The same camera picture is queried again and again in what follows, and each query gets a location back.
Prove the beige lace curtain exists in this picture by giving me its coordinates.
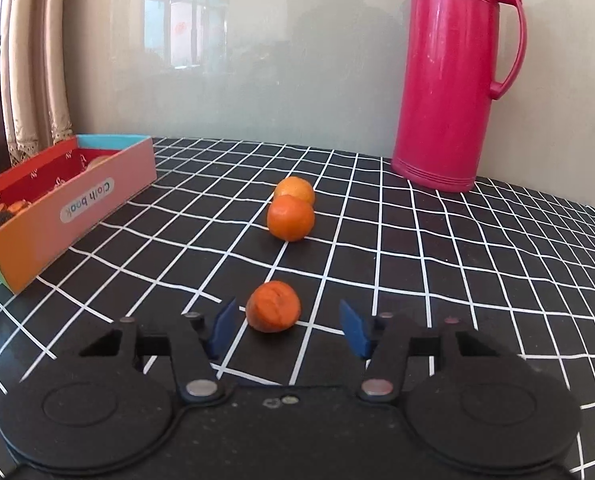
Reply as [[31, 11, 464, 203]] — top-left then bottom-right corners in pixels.
[[0, 0, 76, 166]]

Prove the colourful cardboard box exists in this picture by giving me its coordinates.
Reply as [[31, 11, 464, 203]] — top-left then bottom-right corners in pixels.
[[0, 134, 156, 294]]

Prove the orange carrot chunk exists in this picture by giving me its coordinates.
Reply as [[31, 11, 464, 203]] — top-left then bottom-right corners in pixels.
[[246, 281, 302, 333]]

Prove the small mandarin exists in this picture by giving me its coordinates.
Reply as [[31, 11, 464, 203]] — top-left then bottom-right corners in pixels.
[[274, 176, 316, 206], [266, 195, 315, 243]]

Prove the black white grid tablecloth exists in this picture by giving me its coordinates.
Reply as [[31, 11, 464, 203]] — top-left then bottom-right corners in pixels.
[[0, 138, 595, 479]]

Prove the small carrot piece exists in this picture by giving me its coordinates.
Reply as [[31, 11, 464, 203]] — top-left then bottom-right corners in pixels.
[[7, 200, 31, 214]]

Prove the brown kiwi fruit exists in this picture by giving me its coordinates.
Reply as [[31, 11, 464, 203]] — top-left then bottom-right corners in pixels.
[[87, 155, 110, 169]]

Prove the pink thermos flask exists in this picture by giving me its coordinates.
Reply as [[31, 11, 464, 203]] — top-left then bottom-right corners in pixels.
[[391, 0, 527, 193]]

